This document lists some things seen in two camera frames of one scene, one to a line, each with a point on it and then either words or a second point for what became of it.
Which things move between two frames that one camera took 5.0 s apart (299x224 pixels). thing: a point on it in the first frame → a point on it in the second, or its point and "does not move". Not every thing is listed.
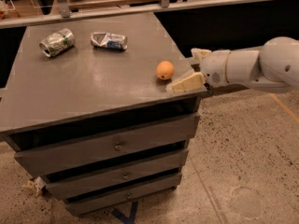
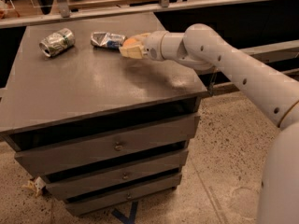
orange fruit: x=165 y=70 → x=130 y=41
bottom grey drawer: x=89 y=203 does not move
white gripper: x=214 y=66 → x=153 y=45
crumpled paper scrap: x=36 y=185 does not move
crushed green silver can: x=57 y=43 does not move
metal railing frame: x=66 y=15 does not move
